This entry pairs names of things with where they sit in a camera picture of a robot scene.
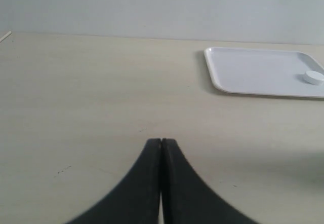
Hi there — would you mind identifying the thin wooden stick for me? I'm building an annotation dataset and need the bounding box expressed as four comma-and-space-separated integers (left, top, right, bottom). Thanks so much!
0, 31, 12, 43

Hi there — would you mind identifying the white plastic tray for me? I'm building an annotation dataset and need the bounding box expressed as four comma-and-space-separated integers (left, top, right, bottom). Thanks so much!
204, 47, 323, 98

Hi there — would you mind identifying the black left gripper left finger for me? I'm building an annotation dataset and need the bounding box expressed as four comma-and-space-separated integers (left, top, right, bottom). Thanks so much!
69, 138, 161, 224

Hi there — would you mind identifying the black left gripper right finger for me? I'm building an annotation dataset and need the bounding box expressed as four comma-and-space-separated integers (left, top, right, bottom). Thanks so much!
161, 139, 256, 223

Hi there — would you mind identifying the white bottle cap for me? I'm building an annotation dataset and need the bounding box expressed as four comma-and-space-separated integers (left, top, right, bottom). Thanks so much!
303, 70, 324, 86

